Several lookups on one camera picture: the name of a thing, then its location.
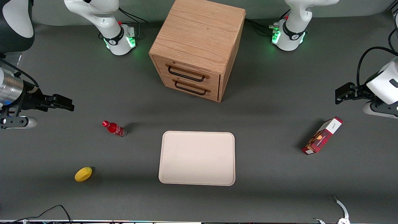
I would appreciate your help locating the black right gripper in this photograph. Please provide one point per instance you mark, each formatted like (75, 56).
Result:
(32, 100)

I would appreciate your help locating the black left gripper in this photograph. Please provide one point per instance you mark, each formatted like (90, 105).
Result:
(358, 92)

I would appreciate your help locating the red coke bottle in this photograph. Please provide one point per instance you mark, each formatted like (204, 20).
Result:
(114, 128)

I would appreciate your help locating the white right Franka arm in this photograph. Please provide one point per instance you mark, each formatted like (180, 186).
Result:
(102, 18)

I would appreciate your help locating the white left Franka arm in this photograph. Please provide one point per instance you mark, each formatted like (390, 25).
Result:
(295, 21)

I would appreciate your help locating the beige rectangular tray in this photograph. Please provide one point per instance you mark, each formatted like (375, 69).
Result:
(197, 158)

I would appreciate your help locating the red cookie box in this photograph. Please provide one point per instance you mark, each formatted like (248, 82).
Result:
(323, 136)

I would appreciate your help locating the yellow lemon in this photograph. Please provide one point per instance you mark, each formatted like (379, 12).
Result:
(83, 174)

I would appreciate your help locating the white curved clamp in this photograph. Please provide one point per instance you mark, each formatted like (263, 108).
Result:
(341, 211)

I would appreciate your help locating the wooden drawer cabinet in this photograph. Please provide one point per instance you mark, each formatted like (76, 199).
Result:
(199, 34)

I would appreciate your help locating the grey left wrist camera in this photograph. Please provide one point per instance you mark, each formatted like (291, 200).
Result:
(381, 110)

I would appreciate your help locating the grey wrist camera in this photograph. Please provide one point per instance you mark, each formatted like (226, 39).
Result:
(18, 122)
(381, 110)

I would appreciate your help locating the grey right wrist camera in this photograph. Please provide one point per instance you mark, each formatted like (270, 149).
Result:
(18, 122)

